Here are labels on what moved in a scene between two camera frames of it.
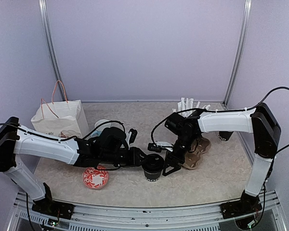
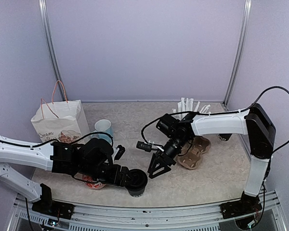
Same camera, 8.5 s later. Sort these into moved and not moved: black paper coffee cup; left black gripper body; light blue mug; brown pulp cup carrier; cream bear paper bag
Moved: left black gripper body
Not moved: light blue mug; black paper coffee cup; brown pulp cup carrier; cream bear paper bag
